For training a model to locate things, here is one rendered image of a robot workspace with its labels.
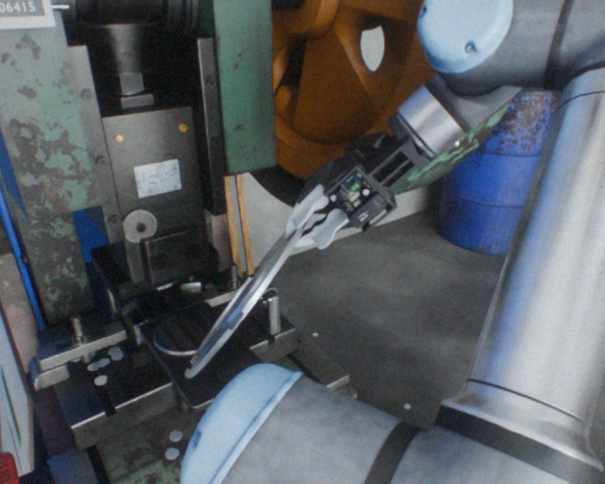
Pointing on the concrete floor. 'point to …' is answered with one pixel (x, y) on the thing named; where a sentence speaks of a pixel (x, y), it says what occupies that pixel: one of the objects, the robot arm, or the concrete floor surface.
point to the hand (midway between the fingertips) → (296, 233)
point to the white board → (12, 396)
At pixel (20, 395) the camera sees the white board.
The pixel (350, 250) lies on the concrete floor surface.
